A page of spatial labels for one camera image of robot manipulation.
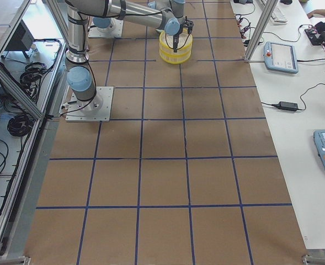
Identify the yellow bamboo steamer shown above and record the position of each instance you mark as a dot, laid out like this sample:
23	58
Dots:
185	41
167	55

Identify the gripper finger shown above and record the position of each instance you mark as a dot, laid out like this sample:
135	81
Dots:
175	44

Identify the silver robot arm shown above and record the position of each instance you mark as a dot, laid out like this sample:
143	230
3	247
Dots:
80	76
161	15

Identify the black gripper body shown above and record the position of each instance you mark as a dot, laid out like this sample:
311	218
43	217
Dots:
176	38

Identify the black power adapter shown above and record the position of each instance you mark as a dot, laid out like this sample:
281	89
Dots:
288	106

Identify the aluminium frame post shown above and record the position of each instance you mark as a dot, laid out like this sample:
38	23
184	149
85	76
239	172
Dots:
262	22

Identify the teach pendant far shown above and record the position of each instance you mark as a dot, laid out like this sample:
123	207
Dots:
280	57

